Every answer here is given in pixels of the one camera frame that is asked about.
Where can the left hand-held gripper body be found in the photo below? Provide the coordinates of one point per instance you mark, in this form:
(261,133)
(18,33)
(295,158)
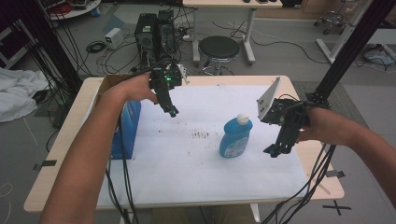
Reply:
(165,77)

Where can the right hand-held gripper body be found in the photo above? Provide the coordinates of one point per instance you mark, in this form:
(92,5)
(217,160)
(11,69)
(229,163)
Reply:
(280,112)

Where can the blue detergent bottle white cap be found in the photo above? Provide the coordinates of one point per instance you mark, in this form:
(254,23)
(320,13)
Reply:
(235,138)

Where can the person's left hand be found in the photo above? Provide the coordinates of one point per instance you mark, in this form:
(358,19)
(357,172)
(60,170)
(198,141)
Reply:
(137,88)

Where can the person's right hand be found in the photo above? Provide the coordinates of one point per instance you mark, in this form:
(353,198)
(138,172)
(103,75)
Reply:
(327,126)

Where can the blue open cardboard box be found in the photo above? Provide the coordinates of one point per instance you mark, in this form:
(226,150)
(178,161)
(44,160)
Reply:
(129,124)

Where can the black computer tower green label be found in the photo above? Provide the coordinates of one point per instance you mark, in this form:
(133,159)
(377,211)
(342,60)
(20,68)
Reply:
(144,37)

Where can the grey tape strip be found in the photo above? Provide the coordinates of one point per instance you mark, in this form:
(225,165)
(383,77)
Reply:
(46,163)
(335,173)

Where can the black round stool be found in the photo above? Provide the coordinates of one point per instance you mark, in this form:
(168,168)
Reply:
(219,48)

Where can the small white device box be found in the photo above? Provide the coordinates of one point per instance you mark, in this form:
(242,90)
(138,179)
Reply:
(113,38)

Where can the grey floor mat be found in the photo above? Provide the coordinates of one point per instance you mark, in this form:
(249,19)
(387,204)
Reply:
(345,99)

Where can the white cloth table cover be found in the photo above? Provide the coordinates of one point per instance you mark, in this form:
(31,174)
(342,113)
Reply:
(186,177)

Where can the black tape cross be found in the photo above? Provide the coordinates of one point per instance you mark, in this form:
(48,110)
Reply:
(336,207)

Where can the white-legged wooden desk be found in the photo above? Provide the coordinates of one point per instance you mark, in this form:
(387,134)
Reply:
(230,3)

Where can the white metal stand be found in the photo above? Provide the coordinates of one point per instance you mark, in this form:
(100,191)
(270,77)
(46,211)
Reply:
(342,34)

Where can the office chair wheel base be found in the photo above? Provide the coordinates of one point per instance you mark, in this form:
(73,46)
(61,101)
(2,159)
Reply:
(331,19)

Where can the round white table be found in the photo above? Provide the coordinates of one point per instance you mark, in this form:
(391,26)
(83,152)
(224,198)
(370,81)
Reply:
(77,8)

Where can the person's khaki pants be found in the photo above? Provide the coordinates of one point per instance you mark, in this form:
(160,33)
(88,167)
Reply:
(174,214)

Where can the blue bag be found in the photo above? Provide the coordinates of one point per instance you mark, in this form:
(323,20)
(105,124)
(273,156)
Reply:
(378,56)

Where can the white cloth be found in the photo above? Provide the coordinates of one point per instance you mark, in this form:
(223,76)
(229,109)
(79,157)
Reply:
(18,93)

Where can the black metal post with base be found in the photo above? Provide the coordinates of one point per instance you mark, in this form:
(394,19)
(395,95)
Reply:
(351,53)

